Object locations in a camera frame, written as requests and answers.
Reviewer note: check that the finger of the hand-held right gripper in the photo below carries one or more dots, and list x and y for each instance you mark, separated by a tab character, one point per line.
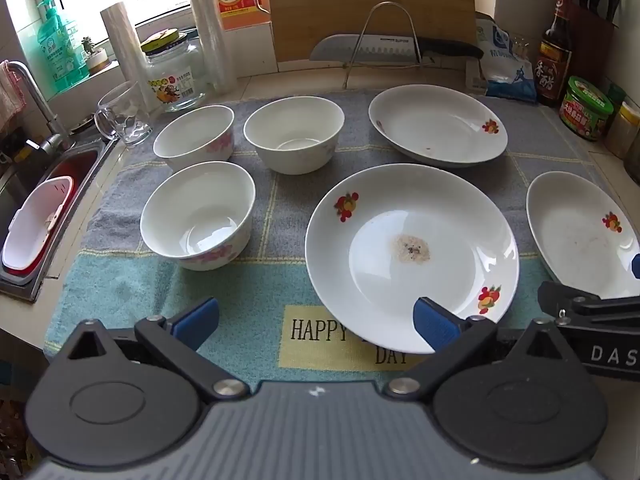
575	305
636	266

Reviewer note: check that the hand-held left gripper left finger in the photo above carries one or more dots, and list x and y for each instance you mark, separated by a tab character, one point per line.
195	320

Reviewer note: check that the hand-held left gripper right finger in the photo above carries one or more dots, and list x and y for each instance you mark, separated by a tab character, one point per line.
437	322

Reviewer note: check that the white fruit-print plate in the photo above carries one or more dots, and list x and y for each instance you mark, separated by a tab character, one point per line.
570	230
410	220
435	120

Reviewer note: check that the white floral ceramic bowl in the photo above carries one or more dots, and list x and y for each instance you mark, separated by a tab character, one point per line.
190	132
195	210
295	125

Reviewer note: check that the small spice jar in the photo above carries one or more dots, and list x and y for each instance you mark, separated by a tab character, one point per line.
625	132

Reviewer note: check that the grey blue printed mat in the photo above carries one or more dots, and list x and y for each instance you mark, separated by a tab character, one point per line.
290	195

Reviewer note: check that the green lid sauce jar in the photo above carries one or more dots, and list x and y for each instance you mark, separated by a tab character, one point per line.
582	115

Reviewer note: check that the steel sink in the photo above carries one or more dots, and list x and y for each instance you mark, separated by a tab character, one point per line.
22	287

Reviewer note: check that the white strainer basket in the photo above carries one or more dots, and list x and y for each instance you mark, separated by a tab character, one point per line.
35	230

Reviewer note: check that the red basin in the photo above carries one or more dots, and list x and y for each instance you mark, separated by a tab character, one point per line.
75	170

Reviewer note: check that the clear glass mug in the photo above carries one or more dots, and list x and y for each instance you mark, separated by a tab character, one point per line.
125	120

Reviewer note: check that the dark sauce bottle red label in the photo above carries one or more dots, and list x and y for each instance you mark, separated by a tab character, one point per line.
552	65

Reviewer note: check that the dark knife block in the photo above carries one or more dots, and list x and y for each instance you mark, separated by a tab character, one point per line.
595	40

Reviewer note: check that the white blue salt bag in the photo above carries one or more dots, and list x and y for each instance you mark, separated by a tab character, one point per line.
505	75

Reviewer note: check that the glass jar yellow lid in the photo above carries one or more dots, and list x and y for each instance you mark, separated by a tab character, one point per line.
175	80

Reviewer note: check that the metal faucet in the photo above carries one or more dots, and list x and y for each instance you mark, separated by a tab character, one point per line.
50	120

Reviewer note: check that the small potted plant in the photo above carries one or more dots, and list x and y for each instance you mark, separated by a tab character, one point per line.
97	60

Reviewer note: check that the plastic wrap roll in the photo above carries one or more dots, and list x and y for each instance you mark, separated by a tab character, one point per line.
122	45

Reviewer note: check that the clear plastic cup stack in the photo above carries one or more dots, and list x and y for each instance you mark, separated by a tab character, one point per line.
210	35

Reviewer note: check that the pink cloth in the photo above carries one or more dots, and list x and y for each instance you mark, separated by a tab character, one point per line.
10	100

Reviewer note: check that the green soap bottle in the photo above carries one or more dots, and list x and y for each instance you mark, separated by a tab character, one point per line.
60	55

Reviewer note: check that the bamboo cutting board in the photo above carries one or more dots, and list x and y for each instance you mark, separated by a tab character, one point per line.
320	5

